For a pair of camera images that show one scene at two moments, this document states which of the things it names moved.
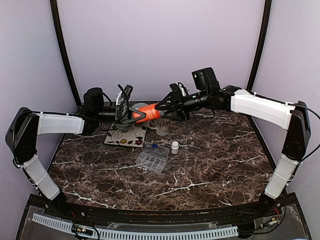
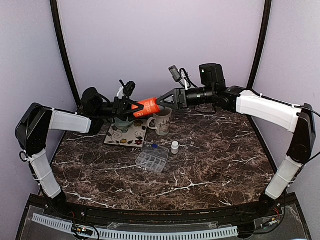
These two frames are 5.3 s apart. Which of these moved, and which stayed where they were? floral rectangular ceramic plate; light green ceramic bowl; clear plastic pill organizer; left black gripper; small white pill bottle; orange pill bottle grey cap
Moved: orange pill bottle grey cap; left black gripper
Stayed: light green ceramic bowl; clear plastic pill organizer; small white pill bottle; floral rectangular ceramic plate
